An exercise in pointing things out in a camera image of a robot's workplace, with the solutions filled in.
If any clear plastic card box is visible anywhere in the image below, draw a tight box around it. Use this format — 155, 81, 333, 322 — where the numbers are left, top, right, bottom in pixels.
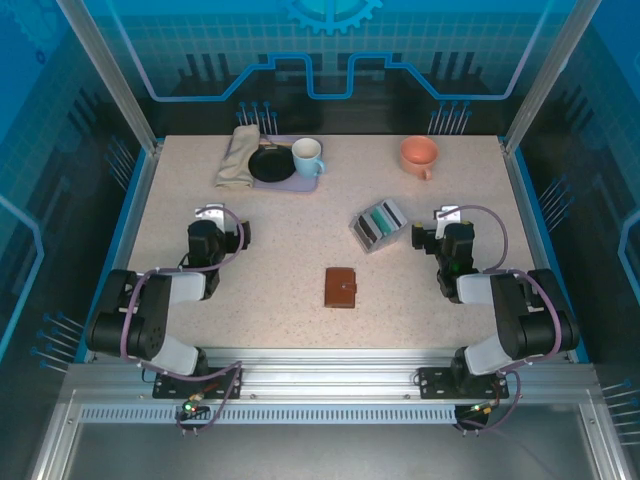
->
347, 198, 408, 257

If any brown leather card holder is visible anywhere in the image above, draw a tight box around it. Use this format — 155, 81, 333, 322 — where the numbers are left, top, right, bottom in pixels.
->
323, 266, 360, 308

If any teal card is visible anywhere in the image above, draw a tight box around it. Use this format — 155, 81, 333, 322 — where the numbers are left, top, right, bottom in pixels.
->
368, 206, 397, 237

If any beige folded cloth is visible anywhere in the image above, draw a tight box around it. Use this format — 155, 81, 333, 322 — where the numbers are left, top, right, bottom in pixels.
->
214, 124, 262, 192

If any orange cup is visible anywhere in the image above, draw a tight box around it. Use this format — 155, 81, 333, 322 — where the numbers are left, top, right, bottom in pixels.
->
398, 135, 441, 182

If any lavender tray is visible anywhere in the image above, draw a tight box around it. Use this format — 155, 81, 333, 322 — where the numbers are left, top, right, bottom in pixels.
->
226, 134, 326, 195

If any black plate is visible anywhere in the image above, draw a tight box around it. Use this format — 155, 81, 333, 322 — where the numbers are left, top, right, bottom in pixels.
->
247, 144, 298, 184

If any light blue mug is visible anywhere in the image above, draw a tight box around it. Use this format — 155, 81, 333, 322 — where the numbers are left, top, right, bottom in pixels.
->
290, 136, 328, 180

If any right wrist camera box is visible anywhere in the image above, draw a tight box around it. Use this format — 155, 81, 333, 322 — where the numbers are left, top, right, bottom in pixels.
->
433, 204, 463, 227

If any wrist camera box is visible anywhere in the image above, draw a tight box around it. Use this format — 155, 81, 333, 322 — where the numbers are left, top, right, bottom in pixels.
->
433, 204, 463, 227
195, 201, 227, 224

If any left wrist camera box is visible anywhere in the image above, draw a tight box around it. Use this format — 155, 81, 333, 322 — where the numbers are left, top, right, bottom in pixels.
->
195, 201, 227, 224

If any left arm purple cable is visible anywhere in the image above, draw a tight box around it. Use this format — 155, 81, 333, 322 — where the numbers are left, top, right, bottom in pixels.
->
119, 205, 250, 437

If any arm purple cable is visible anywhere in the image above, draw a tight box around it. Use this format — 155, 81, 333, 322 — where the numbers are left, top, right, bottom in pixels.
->
119, 205, 250, 437
435, 203, 564, 437

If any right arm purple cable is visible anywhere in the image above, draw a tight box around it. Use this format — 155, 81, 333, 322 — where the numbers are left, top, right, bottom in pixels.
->
435, 203, 564, 437

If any aluminium side rail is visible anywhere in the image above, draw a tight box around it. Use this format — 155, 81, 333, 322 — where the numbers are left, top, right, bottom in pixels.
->
81, 141, 164, 364
499, 136, 572, 362

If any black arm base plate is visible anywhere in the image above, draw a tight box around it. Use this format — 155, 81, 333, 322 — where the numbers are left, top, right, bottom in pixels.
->
151, 366, 245, 402
416, 365, 508, 401

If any aluminium front rail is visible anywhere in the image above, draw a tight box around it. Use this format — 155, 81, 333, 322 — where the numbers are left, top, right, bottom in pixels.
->
64, 347, 601, 402

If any aluminium frame post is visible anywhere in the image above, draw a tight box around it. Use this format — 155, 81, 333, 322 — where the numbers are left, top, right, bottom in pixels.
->
501, 0, 604, 154
55, 0, 164, 154

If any slotted cable duct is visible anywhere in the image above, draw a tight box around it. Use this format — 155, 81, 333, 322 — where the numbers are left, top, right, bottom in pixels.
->
78, 405, 461, 426

